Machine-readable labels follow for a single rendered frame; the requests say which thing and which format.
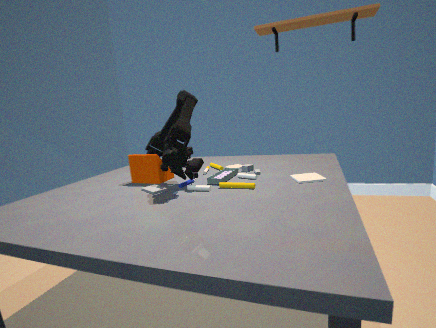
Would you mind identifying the blue stylus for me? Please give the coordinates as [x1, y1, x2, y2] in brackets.
[179, 179, 196, 188]

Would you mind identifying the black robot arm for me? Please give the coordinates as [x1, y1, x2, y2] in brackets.
[145, 90, 198, 167]

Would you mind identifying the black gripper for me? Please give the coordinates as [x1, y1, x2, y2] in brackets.
[160, 149, 204, 180]

